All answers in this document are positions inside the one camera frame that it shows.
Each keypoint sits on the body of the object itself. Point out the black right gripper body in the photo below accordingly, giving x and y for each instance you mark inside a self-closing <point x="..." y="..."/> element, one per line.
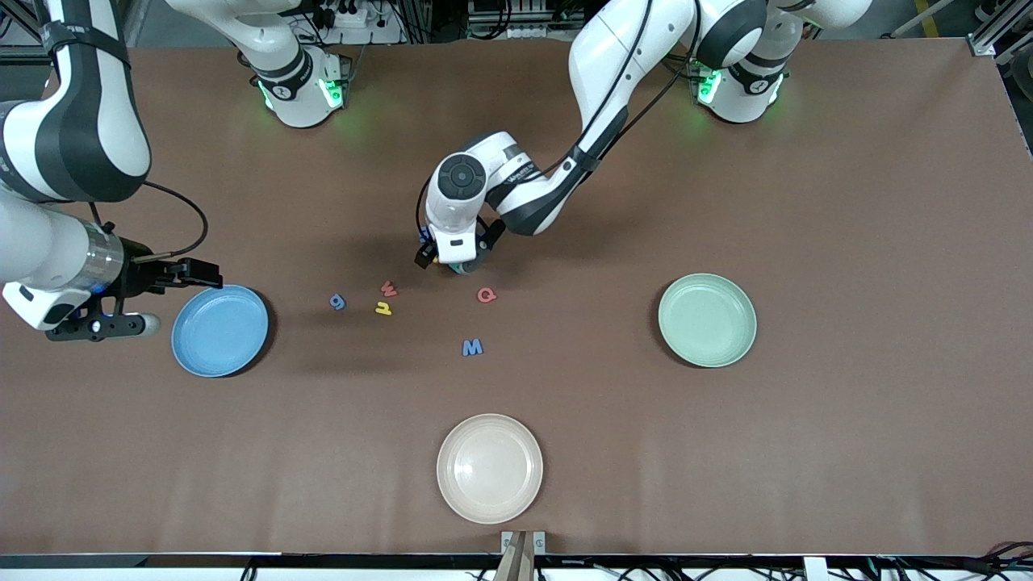
<point x="144" y="275"/>

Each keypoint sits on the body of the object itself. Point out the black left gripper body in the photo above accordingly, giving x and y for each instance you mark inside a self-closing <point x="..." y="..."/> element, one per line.
<point x="424" y="256"/>

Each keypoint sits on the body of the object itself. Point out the red lowercase letter w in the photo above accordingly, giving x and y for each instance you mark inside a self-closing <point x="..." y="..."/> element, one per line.
<point x="389" y="289"/>

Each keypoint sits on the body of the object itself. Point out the red capital letter Q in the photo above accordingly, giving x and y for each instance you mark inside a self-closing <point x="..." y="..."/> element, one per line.
<point x="480" y="295"/>

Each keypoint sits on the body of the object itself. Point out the blue lowercase letter g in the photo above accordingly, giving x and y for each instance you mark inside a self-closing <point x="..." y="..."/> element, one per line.
<point x="337" y="302"/>

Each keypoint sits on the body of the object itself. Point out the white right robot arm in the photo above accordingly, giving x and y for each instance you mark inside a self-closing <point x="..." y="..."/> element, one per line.
<point x="48" y="258"/>

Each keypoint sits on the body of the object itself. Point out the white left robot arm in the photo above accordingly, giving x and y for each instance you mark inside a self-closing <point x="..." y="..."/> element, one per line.
<point x="605" y="48"/>

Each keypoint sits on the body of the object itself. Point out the blue round plate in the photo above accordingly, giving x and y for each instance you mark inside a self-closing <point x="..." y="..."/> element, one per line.
<point x="219" y="339"/>

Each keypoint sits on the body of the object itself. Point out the blue capital letter W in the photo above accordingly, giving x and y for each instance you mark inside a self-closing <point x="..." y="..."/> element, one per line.
<point x="472" y="347"/>

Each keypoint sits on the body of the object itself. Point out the beige round plate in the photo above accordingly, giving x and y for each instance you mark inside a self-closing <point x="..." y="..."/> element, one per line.
<point x="490" y="469"/>

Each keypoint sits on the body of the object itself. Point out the white power strip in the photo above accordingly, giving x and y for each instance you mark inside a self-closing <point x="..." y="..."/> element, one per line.
<point x="375" y="34"/>

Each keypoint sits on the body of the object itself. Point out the black electronics rack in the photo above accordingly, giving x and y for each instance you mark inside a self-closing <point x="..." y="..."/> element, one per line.
<point x="500" y="12"/>

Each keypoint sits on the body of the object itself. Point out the green round plate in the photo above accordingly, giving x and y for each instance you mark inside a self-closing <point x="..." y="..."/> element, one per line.
<point x="707" y="320"/>

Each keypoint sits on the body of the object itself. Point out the tan wooden strip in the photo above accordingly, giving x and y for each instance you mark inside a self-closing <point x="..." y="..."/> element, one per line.
<point x="516" y="565"/>

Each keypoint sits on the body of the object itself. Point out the metal table edge bracket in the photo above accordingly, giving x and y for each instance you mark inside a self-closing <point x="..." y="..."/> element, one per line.
<point x="539" y="542"/>

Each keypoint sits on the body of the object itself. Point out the aluminium frame profile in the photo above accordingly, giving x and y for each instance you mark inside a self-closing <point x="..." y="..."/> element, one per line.
<point x="983" y="47"/>

